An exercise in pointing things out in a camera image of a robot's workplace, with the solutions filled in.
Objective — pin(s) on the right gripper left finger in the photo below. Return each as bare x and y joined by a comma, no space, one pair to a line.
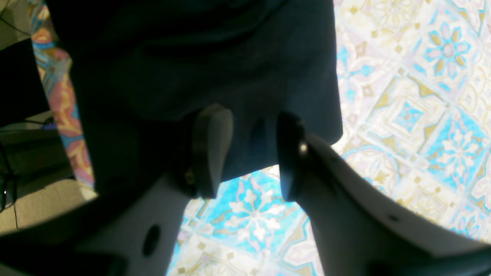
132,232

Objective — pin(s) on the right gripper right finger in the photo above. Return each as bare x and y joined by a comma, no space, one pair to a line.
358,230

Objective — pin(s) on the black T-shirt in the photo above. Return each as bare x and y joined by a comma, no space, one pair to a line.
141,69

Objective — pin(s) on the patterned tablecloth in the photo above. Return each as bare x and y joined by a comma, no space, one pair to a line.
400,141

